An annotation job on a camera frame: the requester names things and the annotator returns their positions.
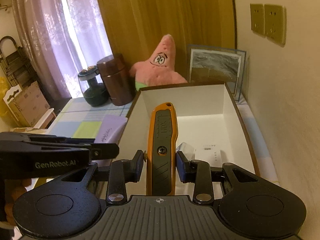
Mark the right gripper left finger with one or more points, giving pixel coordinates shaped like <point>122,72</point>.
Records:
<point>122,172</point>

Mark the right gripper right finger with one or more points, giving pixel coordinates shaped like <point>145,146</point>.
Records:
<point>197,172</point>

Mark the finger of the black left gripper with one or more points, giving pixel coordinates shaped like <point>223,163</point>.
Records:
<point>77,141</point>
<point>103,151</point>

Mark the white wifi router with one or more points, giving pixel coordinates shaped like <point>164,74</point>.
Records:
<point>210,153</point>

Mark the purple cosmetic tube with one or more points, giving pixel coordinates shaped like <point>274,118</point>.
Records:
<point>111,129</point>

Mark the orange utility knife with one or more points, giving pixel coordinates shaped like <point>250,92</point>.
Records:
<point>161,151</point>

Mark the person's left hand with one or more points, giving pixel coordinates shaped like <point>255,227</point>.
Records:
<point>13,190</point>

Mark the checkered blue green tablecloth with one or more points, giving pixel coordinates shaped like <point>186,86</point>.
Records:
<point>79,120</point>

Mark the cardboard boxes stack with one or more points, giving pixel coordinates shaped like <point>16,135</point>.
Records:
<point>25,98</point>

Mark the brown cylindrical canister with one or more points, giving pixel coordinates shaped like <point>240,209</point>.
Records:
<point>116,78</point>

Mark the pink Patrick star plush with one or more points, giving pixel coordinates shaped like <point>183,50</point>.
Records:
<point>159,69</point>

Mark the framed grey picture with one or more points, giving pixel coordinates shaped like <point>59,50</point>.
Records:
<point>209,64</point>

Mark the purple sheer curtain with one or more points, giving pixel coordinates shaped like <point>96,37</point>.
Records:
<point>61,38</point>

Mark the wooden wardrobe panel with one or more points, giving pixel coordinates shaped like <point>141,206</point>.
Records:
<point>135,27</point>

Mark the double wall socket left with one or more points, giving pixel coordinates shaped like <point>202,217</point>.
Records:
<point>257,18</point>

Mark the double wall socket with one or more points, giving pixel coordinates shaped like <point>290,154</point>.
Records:
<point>257,18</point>
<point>275,23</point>

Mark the double wall socket right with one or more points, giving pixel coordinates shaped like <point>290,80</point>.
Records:
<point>275,23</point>

